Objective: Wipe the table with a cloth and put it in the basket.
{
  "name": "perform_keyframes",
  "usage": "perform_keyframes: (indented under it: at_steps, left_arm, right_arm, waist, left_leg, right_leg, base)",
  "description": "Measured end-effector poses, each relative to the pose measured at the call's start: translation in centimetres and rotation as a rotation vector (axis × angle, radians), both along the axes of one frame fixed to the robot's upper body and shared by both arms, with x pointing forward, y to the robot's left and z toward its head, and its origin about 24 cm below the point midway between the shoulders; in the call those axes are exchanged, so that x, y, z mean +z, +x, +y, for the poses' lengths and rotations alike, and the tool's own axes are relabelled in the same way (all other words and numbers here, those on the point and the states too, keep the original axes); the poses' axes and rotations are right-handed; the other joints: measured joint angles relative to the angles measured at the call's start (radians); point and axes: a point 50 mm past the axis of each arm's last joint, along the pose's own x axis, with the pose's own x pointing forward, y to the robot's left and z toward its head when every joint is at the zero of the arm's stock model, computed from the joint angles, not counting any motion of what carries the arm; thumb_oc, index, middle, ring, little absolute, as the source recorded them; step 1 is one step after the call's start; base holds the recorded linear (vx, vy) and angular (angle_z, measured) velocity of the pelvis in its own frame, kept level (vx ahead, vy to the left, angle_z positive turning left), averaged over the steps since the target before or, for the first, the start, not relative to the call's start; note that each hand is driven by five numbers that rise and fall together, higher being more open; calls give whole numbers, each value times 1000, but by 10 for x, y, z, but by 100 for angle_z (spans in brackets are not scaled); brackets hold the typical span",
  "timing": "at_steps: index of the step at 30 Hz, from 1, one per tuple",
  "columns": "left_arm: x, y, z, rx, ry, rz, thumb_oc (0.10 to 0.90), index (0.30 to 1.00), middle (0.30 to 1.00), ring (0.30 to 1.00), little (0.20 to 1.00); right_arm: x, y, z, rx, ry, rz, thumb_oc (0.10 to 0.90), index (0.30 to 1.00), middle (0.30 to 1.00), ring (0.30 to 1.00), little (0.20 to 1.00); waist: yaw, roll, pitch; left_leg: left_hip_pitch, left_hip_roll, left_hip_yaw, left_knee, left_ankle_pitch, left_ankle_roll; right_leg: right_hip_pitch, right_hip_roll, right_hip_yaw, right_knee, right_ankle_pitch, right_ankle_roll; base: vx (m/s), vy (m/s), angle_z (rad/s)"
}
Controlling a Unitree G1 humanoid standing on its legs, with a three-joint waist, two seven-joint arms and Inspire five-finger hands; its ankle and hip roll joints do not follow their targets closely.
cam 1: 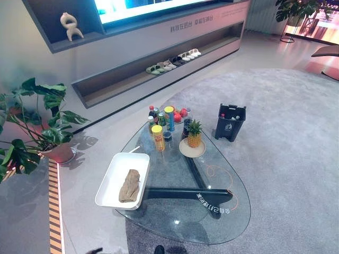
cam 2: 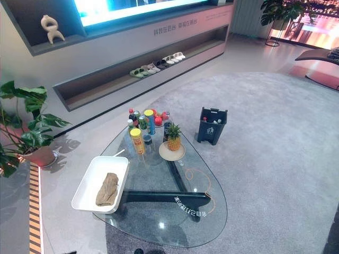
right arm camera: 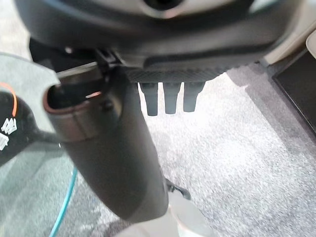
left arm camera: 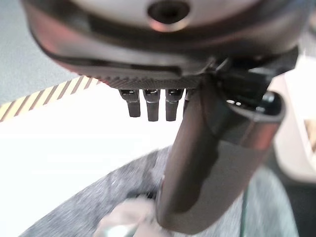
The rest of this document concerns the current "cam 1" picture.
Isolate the red fruit bowl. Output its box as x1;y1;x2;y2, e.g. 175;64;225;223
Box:
173;107;192;125

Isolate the potted plant on stand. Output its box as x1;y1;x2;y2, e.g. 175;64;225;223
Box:
275;0;335;43

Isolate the yellow chip can red label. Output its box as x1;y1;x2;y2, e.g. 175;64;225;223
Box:
151;125;166;152

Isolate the beige round plate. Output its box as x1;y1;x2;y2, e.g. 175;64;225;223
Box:
179;139;207;159

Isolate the green chip can yellow lid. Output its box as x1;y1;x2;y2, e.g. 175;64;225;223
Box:
164;105;176;132

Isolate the orange cable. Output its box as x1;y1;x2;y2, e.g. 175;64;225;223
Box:
206;164;240;213

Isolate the black trash bin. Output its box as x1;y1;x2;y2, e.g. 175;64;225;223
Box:
214;104;247;143

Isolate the grey wall media cabinet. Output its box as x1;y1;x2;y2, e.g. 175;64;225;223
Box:
22;0;251;110

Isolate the dark cola bottle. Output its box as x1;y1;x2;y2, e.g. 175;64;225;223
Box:
181;118;193;142

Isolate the cream abstract sculpture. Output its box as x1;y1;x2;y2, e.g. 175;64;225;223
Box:
60;12;85;42

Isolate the large television screen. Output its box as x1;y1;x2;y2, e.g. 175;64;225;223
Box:
93;0;224;25

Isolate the white rectangular plastic basket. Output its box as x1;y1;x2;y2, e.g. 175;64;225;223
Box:
94;152;150;211

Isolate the grey round carpet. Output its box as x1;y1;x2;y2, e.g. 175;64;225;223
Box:
124;68;339;254

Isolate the potted monstera plant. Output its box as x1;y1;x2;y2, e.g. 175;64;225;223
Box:
0;77;90;184

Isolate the black table base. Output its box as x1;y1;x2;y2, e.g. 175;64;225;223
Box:
145;156;234;220

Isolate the green slippers pair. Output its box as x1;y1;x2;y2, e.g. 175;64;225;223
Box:
145;65;162;76

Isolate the pineapple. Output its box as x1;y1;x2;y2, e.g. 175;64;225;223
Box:
186;119;203;149

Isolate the brown lounge chair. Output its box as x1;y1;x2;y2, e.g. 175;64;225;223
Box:
310;44;339;81

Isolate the brown folded cloth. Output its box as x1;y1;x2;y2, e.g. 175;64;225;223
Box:
118;169;141;204

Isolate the white slippers pair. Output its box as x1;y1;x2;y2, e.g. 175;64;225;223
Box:
178;48;202;62

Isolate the beige slippers pair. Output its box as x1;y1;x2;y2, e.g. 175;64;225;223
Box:
156;60;177;72

